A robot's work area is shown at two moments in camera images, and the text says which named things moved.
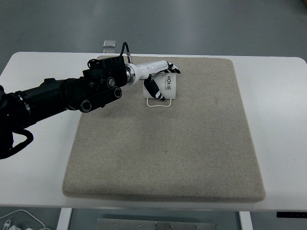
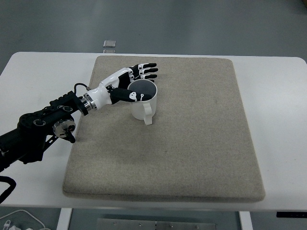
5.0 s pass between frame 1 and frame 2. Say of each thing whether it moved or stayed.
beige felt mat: stayed
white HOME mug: moved
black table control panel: stayed
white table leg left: stayed
